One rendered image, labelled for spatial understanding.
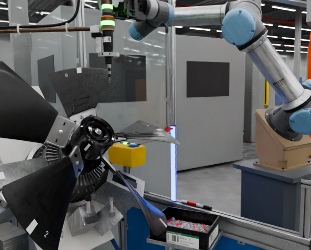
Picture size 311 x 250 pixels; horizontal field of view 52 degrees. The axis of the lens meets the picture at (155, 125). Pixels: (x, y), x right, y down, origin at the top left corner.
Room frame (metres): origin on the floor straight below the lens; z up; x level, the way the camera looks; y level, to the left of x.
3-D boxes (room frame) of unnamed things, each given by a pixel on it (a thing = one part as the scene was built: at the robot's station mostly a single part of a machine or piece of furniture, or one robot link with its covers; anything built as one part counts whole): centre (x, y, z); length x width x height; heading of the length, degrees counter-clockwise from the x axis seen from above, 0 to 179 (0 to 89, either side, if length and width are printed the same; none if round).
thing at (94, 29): (1.08, 0.16, 1.50); 0.09 x 0.07 x 0.10; 85
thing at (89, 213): (0.97, 0.21, 0.99); 0.02 x 0.02 x 0.06
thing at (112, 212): (1.03, 0.15, 0.96); 0.02 x 0.02 x 0.06
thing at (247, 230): (1.29, -0.16, 0.82); 0.90 x 0.04 x 0.08; 50
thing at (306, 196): (1.01, -0.49, 0.96); 0.03 x 0.03 x 0.20; 50
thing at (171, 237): (1.12, -0.10, 0.85); 0.22 x 0.17 x 0.07; 64
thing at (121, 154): (1.54, 0.14, 1.02); 0.16 x 0.10 x 0.11; 50
